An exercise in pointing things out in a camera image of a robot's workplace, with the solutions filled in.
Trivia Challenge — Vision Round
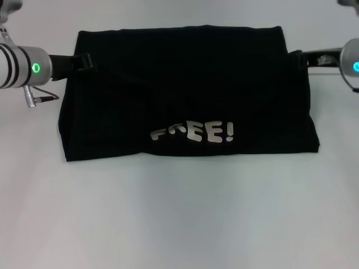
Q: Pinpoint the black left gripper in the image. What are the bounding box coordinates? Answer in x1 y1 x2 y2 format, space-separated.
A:
48 52 95 81

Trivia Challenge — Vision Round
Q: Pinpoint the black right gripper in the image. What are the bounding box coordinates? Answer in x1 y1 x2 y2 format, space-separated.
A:
288 47 343 70

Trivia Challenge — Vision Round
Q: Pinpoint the black shirt with FREE print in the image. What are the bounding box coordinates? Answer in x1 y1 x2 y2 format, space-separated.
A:
57 25 320 163

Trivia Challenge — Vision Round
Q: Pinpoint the right arm cable with plug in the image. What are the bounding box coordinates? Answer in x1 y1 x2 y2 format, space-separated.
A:
340 69 359 93

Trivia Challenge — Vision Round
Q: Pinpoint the arm cable with plug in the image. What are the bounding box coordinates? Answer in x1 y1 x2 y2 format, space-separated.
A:
23 85 60 108
340 69 359 93

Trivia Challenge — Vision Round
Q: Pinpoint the left arm cable with plug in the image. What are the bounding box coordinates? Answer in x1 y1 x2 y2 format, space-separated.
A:
23 85 60 108

